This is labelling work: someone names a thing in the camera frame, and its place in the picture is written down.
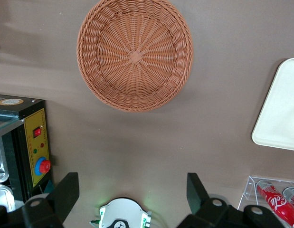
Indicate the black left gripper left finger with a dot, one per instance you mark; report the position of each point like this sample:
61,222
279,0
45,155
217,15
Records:
63,194

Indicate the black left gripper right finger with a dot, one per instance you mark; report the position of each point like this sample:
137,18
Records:
199,202

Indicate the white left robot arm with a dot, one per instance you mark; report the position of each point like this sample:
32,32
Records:
123,209

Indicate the cream plastic tray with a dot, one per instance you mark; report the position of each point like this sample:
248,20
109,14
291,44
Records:
279,107

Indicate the large round wicker basket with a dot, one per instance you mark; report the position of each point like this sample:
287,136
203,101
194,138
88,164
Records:
135,57

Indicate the clear acrylic bottle box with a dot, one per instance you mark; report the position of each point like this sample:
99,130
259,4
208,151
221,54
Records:
250,187

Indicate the red cola bottle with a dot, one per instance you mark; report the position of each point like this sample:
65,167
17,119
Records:
292,194
277,202

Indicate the black oven with yellow panel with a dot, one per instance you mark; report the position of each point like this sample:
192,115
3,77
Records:
30,118

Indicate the red rocker switch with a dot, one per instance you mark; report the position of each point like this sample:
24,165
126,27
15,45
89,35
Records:
37,133

